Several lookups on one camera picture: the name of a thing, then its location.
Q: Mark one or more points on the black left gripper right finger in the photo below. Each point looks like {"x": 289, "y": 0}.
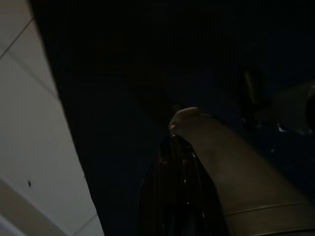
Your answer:
{"x": 197, "y": 186}

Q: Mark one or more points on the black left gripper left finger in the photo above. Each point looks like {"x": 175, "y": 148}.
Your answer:
{"x": 157, "y": 196}

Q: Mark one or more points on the dark grey felt floor mat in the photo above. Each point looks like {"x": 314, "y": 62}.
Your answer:
{"x": 110, "y": 86}

